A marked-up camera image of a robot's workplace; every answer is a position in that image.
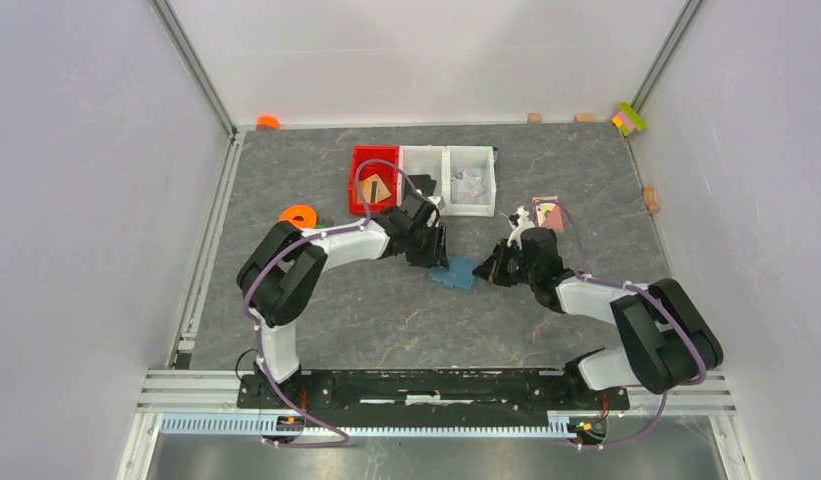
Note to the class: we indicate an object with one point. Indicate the gold cards in red bin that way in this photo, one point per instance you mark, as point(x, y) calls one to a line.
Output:
point(375, 189)

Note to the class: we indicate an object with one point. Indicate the aluminium frame post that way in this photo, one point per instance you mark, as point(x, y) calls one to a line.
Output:
point(673, 40)
point(186, 50)

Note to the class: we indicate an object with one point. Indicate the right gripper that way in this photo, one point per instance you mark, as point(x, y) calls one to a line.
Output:
point(491, 268)

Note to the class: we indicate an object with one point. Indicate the white middle plastic bin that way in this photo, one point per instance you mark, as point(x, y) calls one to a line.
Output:
point(432, 161)

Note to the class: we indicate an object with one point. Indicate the playing card box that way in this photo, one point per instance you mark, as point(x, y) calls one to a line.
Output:
point(547, 213)

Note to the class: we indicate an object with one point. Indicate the aluminium frame post right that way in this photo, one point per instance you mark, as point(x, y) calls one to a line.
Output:
point(673, 40)

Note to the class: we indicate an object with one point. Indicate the wooden arch block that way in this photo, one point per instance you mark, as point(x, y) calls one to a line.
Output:
point(650, 199)

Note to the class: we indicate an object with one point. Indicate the white plastic bin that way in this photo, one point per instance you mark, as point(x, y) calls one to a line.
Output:
point(432, 161)
point(481, 162)

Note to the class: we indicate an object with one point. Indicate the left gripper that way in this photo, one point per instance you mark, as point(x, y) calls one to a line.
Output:
point(437, 255)

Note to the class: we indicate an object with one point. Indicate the orange tape roll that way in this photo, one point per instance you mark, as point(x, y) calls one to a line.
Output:
point(267, 122)

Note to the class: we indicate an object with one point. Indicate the black card in bin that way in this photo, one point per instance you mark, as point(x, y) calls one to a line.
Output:
point(424, 183)

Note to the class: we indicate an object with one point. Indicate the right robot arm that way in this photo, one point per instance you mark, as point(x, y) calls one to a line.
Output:
point(665, 341)

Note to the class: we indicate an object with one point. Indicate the blue toothed rail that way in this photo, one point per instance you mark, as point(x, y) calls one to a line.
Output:
point(270, 425)

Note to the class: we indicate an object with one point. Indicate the white right plastic bin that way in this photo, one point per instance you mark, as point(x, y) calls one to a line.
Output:
point(481, 162)

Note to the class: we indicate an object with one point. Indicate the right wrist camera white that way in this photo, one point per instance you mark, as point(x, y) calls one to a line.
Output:
point(520, 221)

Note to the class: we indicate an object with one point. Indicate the orange plastic loop toy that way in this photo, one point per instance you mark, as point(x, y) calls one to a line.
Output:
point(301, 216)

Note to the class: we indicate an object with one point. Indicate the blue card holder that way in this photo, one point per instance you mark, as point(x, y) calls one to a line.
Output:
point(457, 276)

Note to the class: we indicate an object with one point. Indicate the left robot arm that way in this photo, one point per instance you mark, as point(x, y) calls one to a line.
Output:
point(277, 281)

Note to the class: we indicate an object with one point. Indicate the aluminium frame post left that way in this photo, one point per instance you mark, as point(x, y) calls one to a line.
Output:
point(186, 50)

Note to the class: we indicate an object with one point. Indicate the silver VIP cards in bin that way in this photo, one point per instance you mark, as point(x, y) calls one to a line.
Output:
point(466, 187)

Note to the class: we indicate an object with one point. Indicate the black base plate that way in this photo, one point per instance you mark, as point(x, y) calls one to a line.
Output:
point(510, 397)

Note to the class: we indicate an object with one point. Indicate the colourful brick stack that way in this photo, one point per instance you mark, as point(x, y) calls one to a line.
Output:
point(627, 120)

